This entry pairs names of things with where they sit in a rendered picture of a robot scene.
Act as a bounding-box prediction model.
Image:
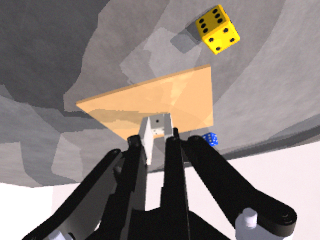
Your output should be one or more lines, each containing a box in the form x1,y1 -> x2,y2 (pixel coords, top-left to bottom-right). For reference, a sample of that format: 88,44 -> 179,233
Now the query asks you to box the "yellow die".
195,5 -> 240,54

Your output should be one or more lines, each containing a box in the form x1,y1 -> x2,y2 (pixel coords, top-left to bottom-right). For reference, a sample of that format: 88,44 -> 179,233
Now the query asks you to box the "peach flat square mat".
76,64 -> 213,141

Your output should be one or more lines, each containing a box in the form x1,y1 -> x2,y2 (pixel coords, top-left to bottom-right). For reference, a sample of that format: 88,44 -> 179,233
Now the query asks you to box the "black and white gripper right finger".
155,113 -> 297,240

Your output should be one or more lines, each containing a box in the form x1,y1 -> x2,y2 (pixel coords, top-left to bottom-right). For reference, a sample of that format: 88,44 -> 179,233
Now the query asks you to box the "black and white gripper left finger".
21,116 -> 153,240

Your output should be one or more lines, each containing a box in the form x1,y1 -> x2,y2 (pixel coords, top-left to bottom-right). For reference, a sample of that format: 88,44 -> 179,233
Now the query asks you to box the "blue die with white pips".
202,132 -> 218,146

